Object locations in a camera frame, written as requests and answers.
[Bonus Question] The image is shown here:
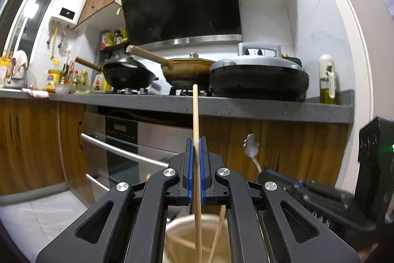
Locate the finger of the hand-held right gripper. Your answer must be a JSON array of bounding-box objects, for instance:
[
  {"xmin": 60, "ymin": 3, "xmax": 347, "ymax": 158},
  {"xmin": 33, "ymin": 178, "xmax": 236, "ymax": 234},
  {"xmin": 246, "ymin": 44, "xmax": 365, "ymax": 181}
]
[{"xmin": 257, "ymin": 170, "xmax": 311, "ymax": 194}]

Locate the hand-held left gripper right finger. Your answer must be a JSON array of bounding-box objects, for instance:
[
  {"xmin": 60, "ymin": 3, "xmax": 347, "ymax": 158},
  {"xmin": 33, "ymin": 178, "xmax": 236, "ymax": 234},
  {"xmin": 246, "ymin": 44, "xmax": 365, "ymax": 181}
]
[{"xmin": 199, "ymin": 137, "xmax": 361, "ymax": 263}]

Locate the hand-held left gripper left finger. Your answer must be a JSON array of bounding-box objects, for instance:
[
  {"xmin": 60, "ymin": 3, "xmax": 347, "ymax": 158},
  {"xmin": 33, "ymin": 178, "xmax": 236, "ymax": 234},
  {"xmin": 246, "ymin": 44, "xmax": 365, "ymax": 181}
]
[{"xmin": 35, "ymin": 137, "xmax": 195, "ymax": 263}]

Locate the silver fork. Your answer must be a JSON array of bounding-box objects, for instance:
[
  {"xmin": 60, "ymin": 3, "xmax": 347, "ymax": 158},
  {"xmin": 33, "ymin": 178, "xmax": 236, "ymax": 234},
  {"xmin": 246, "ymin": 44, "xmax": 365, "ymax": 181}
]
[{"xmin": 243, "ymin": 133, "xmax": 264, "ymax": 175}]

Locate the long wooden chopstick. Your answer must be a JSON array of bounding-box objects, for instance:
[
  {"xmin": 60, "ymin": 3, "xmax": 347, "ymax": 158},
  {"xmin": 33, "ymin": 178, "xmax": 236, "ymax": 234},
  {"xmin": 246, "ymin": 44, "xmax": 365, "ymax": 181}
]
[{"xmin": 192, "ymin": 84, "xmax": 204, "ymax": 263}]

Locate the cream ceramic utensil holder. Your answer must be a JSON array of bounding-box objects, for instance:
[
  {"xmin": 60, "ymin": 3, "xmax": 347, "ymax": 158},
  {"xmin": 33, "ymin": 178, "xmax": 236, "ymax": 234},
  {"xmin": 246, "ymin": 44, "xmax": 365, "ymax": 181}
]
[{"xmin": 162, "ymin": 213, "xmax": 233, "ymax": 263}]

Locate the wooden lower cabinet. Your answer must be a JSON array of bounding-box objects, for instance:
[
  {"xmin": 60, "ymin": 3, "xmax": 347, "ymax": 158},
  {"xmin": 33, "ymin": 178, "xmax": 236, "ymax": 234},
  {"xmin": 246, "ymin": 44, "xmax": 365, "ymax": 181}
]
[
  {"xmin": 0, "ymin": 97, "xmax": 87, "ymax": 196},
  {"xmin": 197, "ymin": 115, "xmax": 350, "ymax": 190}
]

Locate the stainless steel oven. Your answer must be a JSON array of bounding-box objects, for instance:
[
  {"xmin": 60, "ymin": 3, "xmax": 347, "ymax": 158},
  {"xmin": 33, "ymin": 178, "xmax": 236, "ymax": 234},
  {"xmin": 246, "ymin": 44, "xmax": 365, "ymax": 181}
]
[{"xmin": 81, "ymin": 111, "xmax": 187, "ymax": 206}]

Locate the grey kitchen counter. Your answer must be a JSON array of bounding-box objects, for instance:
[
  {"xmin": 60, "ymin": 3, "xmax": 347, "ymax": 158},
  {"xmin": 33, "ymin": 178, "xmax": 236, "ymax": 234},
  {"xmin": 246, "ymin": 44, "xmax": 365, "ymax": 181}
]
[{"xmin": 0, "ymin": 89, "xmax": 354, "ymax": 125}]

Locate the gas stove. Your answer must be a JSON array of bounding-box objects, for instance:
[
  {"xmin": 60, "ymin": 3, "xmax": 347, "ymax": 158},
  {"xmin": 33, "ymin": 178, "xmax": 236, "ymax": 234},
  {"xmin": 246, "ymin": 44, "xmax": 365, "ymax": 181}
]
[{"xmin": 112, "ymin": 87, "xmax": 213, "ymax": 98}]

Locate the brown frying pan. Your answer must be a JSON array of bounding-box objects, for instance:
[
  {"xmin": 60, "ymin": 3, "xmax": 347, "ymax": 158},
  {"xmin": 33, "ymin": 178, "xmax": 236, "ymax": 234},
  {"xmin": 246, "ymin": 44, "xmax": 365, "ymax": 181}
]
[{"xmin": 126, "ymin": 45, "xmax": 216, "ymax": 90}]

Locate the grey electric griddle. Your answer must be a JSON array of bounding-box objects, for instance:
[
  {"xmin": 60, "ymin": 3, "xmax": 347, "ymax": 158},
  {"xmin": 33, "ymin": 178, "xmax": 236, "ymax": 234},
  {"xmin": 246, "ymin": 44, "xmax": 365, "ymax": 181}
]
[{"xmin": 209, "ymin": 42, "xmax": 310, "ymax": 103}]

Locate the oil bottle with white cap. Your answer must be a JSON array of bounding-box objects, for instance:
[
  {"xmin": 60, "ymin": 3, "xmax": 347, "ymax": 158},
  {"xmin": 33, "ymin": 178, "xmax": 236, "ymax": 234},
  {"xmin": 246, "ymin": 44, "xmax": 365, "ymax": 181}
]
[{"xmin": 318, "ymin": 54, "xmax": 338, "ymax": 105}]

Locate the black frying pan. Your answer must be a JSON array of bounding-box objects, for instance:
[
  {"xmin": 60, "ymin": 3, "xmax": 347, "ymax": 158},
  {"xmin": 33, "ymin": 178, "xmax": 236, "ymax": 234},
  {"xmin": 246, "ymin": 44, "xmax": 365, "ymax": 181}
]
[{"xmin": 75, "ymin": 56, "xmax": 160, "ymax": 91}]

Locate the row of condiment bottles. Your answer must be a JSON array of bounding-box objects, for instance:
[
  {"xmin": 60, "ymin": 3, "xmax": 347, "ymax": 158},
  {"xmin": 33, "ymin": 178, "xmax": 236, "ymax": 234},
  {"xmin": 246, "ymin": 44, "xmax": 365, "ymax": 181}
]
[{"xmin": 60, "ymin": 62, "xmax": 103, "ymax": 95}]

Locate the shelf of snack packets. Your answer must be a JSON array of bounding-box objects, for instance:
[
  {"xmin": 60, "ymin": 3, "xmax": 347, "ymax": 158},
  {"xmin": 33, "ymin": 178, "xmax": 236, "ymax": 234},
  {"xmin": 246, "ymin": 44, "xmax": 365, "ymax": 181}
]
[{"xmin": 100, "ymin": 27, "xmax": 130, "ymax": 52}]

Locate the yellow label bottle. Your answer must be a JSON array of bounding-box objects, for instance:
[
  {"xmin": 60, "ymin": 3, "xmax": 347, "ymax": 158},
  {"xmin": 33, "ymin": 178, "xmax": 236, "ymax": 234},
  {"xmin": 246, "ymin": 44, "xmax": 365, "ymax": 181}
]
[{"xmin": 46, "ymin": 70, "xmax": 61, "ymax": 94}]

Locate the pink towel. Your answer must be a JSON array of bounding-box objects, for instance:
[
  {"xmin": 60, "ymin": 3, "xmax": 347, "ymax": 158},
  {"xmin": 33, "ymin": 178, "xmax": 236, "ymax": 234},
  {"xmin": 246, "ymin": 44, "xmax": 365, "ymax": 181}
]
[{"xmin": 10, "ymin": 50, "xmax": 29, "ymax": 81}]

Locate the white water heater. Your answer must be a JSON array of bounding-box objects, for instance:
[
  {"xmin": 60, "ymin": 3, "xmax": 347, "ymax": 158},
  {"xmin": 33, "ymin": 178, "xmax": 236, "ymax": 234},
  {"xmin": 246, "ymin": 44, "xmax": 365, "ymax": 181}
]
[{"xmin": 49, "ymin": 0, "xmax": 93, "ymax": 30}]

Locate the kitchen window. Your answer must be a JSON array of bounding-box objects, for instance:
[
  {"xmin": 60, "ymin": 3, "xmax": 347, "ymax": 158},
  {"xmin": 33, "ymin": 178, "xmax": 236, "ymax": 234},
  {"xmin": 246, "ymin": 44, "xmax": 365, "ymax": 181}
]
[{"xmin": 0, "ymin": 0, "xmax": 73, "ymax": 61}]

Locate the yellow gas hose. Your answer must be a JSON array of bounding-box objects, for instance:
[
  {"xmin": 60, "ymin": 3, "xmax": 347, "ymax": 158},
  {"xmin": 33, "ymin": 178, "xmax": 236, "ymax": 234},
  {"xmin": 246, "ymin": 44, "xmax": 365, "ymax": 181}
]
[{"xmin": 50, "ymin": 25, "xmax": 63, "ymax": 65}]

